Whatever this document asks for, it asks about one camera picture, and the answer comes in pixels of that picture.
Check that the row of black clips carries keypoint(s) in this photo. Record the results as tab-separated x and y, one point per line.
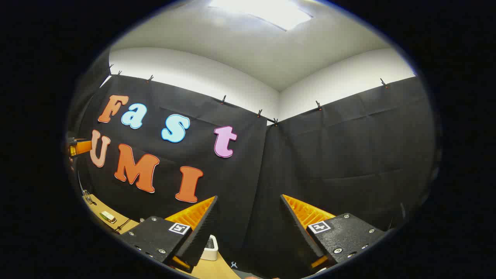
223	99

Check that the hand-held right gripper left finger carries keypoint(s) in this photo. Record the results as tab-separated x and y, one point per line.
201	232

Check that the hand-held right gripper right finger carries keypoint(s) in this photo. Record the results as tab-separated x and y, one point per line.
300	236

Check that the white toaster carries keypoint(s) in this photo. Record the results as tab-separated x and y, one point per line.
211	248

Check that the ceiling light panel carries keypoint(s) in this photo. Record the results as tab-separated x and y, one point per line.
263	11

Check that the sandwich on white plate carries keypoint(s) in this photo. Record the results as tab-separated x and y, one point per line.
107	216

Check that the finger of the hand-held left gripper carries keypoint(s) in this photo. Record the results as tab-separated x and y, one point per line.
82	147

